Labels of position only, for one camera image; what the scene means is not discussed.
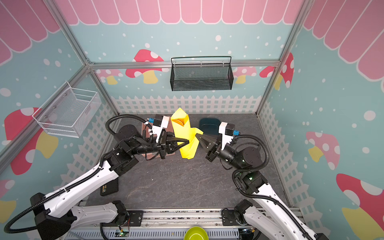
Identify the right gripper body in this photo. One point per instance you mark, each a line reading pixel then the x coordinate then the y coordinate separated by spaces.
pixel 214 150

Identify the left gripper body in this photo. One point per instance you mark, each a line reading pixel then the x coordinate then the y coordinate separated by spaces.
pixel 161 145

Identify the orange plastic spoon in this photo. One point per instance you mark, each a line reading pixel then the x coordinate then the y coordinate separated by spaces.
pixel 181 122

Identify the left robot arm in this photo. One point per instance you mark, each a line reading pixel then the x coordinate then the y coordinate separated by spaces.
pixel 56 213

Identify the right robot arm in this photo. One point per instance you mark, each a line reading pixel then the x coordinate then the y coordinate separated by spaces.
pixel 262 208

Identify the teal plastic tub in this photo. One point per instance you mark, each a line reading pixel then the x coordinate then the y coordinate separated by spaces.
pixel 210 126

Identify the pink plastic basket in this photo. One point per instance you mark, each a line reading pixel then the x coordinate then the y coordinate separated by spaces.
pixel 145 133

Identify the black yellow tool case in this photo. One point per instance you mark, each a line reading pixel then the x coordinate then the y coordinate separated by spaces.
pixel 109 188

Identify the green bowl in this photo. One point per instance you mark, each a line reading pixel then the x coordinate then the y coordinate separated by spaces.
pixel 196 233

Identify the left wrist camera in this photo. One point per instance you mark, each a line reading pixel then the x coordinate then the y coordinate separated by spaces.
pixel 159 123

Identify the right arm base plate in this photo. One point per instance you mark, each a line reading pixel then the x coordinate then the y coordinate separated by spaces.
pixel 232 218

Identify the black mesh wall basket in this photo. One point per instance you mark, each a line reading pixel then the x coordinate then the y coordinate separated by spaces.
pixel 208 73

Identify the aluminium front rail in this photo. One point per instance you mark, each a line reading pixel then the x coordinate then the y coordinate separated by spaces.
pixel 208 219

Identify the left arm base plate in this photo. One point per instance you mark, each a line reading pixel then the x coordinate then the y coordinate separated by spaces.
pixel 130 218

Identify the white wire wall basket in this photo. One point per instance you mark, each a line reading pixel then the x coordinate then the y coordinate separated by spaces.
pixel 68 112

